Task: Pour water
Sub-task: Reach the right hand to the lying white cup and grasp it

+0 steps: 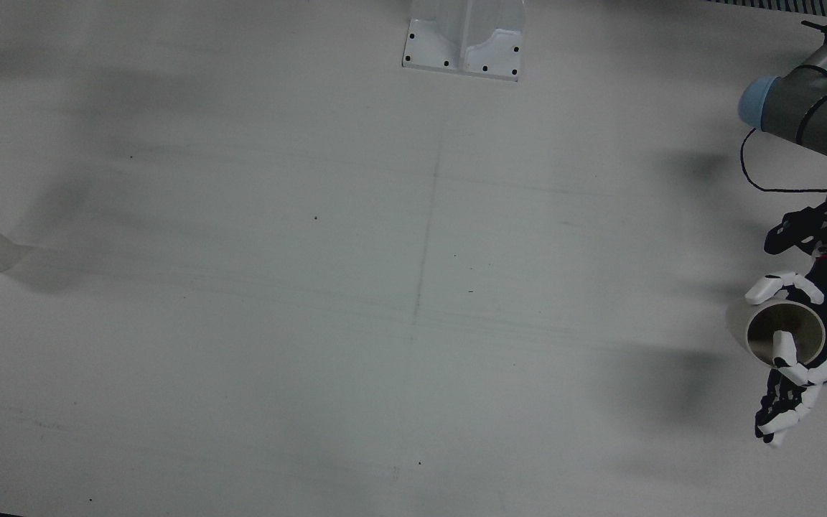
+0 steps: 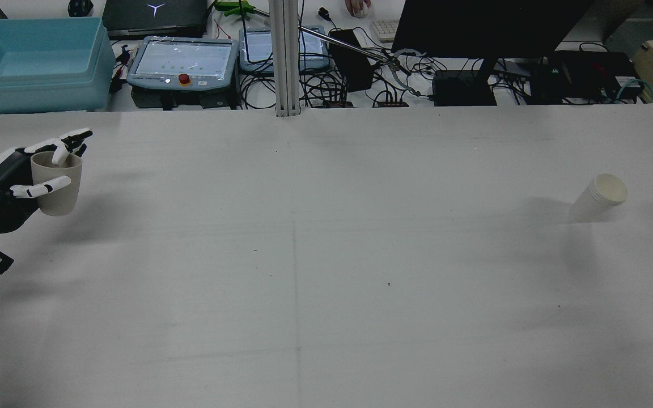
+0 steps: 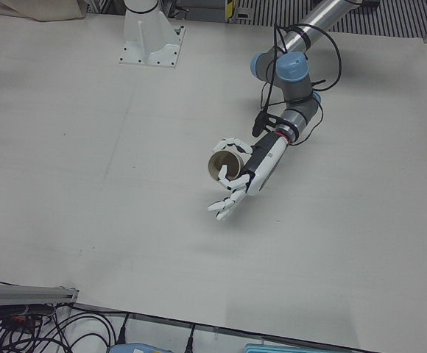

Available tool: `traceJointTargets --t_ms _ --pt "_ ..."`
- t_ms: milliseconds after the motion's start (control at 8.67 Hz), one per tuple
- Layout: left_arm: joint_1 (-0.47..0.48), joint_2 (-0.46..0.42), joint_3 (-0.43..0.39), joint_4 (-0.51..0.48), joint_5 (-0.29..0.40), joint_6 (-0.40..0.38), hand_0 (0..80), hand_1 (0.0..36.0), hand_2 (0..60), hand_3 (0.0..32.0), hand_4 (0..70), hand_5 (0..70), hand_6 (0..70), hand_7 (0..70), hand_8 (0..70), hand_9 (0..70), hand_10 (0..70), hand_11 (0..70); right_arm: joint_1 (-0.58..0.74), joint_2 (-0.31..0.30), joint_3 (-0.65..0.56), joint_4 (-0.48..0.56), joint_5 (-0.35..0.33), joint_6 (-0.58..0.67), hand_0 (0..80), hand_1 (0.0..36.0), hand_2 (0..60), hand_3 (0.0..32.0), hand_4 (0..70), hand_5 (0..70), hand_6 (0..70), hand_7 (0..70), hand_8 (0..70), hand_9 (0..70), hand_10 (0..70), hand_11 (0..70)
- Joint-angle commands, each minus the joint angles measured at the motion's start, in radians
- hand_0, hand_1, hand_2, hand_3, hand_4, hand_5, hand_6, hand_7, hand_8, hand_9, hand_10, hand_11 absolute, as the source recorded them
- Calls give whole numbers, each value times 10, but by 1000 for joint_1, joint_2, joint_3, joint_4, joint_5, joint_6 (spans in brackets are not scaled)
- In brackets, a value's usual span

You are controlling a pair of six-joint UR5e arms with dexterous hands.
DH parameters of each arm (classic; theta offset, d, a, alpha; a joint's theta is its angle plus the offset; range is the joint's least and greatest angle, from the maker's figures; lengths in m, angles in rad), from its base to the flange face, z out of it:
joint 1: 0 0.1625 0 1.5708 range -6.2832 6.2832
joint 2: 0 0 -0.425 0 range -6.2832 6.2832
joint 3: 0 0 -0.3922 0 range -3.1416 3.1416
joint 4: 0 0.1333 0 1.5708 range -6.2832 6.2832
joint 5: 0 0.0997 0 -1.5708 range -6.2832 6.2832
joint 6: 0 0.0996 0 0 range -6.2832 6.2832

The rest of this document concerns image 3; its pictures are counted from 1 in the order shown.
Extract black bar with red mark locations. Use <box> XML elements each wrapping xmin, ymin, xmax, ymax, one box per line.
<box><xmin>0</xmin><ymin>304</ymin><xmax>57</xmax><ymax>321</ymax></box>

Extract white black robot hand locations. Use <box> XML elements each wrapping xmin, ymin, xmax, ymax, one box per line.
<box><xmin>207</xmin><ymin>132</ymin><xmax>292</xmax><ymax>223</ymax></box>

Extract white pedestal mount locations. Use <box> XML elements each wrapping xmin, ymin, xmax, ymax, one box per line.
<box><xmin>119</xmin><ymin>0</ymin><xmax>186</xmax><ymax>70</ymax></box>

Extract black cable with plug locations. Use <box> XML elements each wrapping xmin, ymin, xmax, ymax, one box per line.
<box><xmin>184</xmin><ymin>323</ymin><xmax>197</xmax><ymax>353</ymax></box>
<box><xmin>115</xmin><ymin>312</ymin><xmax>130</xmax><ymax>343</ymax></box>

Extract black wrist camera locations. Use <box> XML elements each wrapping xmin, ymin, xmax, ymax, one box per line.
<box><xmin>252</xmin><ymin>109</ymin><xmax>285</xmax><ymax>138</ymax></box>

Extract teal tray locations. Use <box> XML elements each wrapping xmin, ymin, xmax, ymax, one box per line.
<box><xmin>243</xmin><ymin>343</ymin><xmax>351</xmax><ymax>353</ymax></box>

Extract beige cloth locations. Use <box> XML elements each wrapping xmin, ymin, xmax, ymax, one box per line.
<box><xmin>0</xmin><ymin>0</ymin><xmax>88</xmax><ymax>23</ymax></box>

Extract aluminium rail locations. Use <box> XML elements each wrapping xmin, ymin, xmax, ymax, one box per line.
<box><xmin>0</xmin><ymin>282</ymin><xmax>80</xmax><ymax>308</ymax></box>

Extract blue device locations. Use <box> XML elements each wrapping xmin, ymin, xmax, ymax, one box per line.
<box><xmin>109</xmin><ymin>341</ymin><xmax>172</xmax><ymax>353</ymax></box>

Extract beige paper cup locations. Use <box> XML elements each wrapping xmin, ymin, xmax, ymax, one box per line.
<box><xmin>208</xmin><ymin>145</ymin><xmax>245</xmax><ymax>184</ymax></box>

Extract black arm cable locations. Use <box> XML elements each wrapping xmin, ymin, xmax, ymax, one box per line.
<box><xmin>258</xmin><ymin>23</ymin><xmax>344</xmax><ymax>146</ymax></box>

